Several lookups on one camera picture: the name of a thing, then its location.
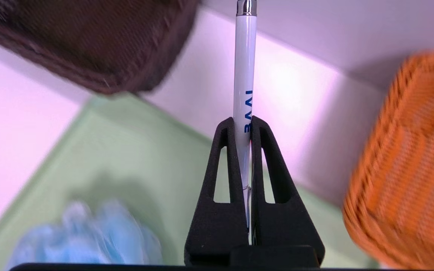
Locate light green plastic tray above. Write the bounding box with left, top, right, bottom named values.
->
left=0, top=93, right=379, bottom=271

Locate light blue mesh bath loofah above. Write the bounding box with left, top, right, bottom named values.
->
left=6, top=199, right=164, bottom=266

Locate orange wicker basket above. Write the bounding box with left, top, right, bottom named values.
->
left=342, top=52, right=434, bottom=271

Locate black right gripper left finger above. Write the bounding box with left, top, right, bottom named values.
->
left=184, top=117, right=249, bottom=266

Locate white pen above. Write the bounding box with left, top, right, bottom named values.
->
left=233, top=0, right=258, bottom=234

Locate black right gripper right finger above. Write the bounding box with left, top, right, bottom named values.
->
left=250, top=116, right=326, bottom=266

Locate dark brown wicker basket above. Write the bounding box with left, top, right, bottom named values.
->
left=0, top=0, right=202, bottom=94

